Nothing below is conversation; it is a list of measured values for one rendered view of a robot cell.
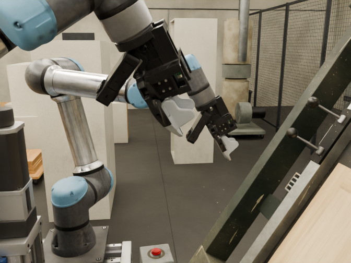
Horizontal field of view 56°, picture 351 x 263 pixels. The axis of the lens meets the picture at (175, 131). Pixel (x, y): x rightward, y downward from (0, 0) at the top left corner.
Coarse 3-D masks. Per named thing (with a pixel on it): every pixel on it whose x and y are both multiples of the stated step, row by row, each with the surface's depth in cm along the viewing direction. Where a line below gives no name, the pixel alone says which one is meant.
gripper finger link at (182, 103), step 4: (176, 96) 60; (160, 100) 60; (176, 100) 61; (180, 100) 61; (184, 100) 61; (188, 100) 61; (192, 100) 61; (180, 104) 61; (184, 104) 61; (188, 104) 61; (192, 104) 61; (184, 108) 62; (188, 108) 62; (192, 108) 62; (180, 128) 63
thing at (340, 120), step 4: (308, 100) 106; (312, 100) 105; (316, 100) 105; (308, 104) 106; (312, 104) 105; (316, 104) 105; (312, 108) 107; (320, 108) 106; (324, 108) 105; (328, 112) 105; (332, 112) 105; (336, 116) 105; (340, 116) 105; (344, 116) 103; (340, 120) 104; (344, 120) 104
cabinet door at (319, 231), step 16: (336, 176) 99; (320, 192) 102; (336, 192) 97; (320, 208) 98; (336, 208) 94; (304, 224) 101; (320, 224) 96; (336, 224) 91; (288, 240) 103; (304, 240) 98; (320, 240) 93; (336, 240) 89; (272, 256) 105; (288, 256) 100; (304, 256) 95; (320, 256) 91; (336, 256) 86
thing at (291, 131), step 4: (292, 128) 107; (288, 132) 107; (292, 132) 106; (296, 132) 106; (288, 136) 107; (292, 136) 106; (296, 136) 107; (304, 140) 107; (308, 144) 106; (312, 144) 106; (316, 148) 106; (320, 148) 105; (324, 148) 105; (316, 152) 106; (320, 152) 105
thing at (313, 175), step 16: (336, 144) 103; (304, 176) 108; (320, 176) 105; (304, 192) 106; (288, 208) 107; (272, 224) 109; (288, 224) 108; (256, 240) 112; (272, 240) 108; (256, 256) 108
